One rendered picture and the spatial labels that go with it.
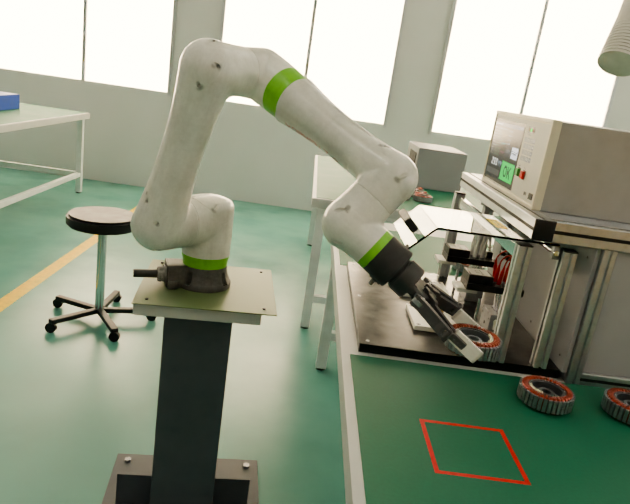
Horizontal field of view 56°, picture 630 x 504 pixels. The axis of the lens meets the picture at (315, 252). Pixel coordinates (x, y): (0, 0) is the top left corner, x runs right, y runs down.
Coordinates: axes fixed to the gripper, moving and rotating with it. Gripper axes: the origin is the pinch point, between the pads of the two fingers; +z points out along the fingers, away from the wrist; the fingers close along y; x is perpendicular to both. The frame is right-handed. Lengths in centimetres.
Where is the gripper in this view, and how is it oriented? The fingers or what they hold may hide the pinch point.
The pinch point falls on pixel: (472, 340)
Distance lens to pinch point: 125.8
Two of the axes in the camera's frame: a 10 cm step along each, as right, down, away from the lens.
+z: 7.3, 6.8, -0.5
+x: 6.2, -6.9, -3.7
